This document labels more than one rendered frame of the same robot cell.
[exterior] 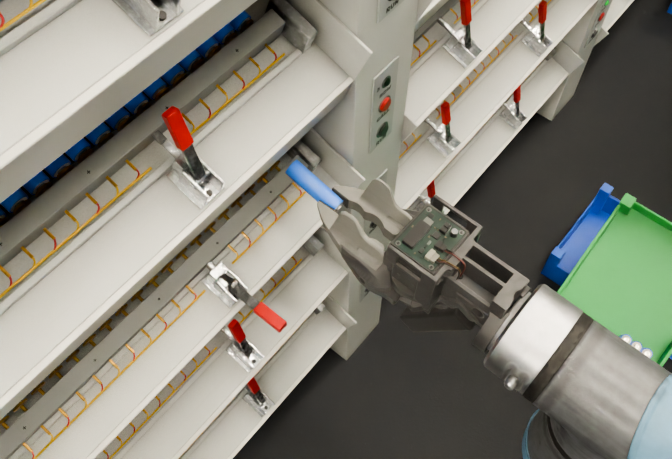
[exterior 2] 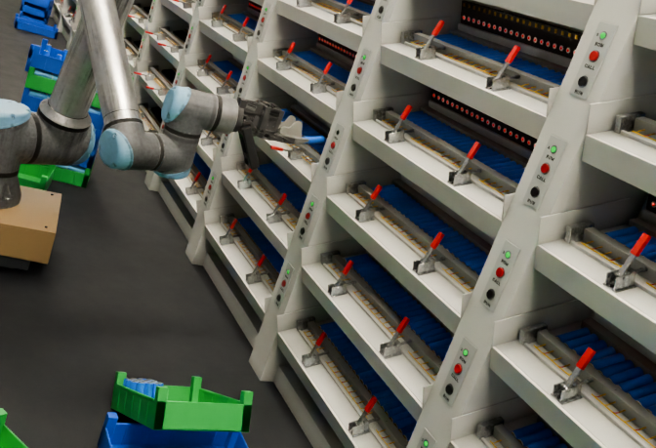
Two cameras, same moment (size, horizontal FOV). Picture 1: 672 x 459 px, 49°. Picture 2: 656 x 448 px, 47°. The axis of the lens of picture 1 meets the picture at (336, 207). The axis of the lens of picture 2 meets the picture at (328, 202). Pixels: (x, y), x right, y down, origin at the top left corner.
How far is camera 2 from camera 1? 2.16 m
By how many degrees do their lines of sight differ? 88
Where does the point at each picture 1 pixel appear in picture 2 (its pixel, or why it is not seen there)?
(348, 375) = (239, 357)
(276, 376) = (260, 288)
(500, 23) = (377, 234)
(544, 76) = not seen: outside the picture
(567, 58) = not seen: outside the picture
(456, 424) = (177, 362)
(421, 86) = (351, 205)
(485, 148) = (341, 406)
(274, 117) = (331, 101)
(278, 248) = (301, 167)
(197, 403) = (264, 209)
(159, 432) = (261, 202)
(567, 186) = not seen: outside the picture
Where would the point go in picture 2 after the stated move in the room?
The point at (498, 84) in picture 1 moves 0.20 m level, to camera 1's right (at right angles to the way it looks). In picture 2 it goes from (365, 326) to (329, 351)
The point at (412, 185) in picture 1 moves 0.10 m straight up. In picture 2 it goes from (318, 276) to (331, 240)
